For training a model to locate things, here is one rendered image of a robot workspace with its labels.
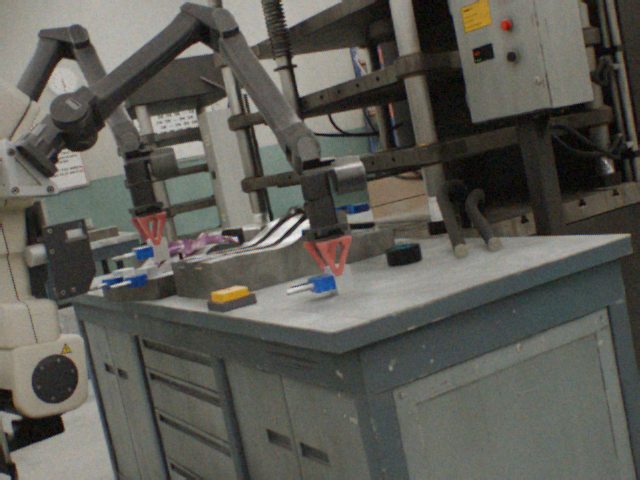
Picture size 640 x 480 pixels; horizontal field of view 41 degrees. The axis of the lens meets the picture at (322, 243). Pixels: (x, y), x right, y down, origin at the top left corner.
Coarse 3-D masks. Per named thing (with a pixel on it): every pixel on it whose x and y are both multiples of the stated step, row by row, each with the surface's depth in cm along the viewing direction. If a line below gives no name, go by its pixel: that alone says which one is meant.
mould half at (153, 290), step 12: (228, 228) 264; (252, 228) 243; (204, 252) 227; (144, 264) 242; (168, 264) 233; (156, 276) 219; (168, 276) 217; (120, 288) 226; (132, 288) 222; (144, 288) 218; (156, 288) 215; (168, 288) 217; (108, 300) 231; (120, 300) 227; (132, 300) 223
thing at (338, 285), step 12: (336, 264) 171; (348, 264) 167; (324, 276) 167; (336, 276) 166; (348, 276) 167; (300, 288) 165; (312, 288) 166; (324, 288) 165; (336, 288) 166; (348, 288) 167
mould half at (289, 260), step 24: (288, 240) 204; (360, 240) 210; (384, 240) 214; (192, 264) 200; (216, 264) 191; (240, 264) 194; (264, 264) 197; (288, 264) 200; (312, 264) 203; (192, 288) 204; (216, 288) 191
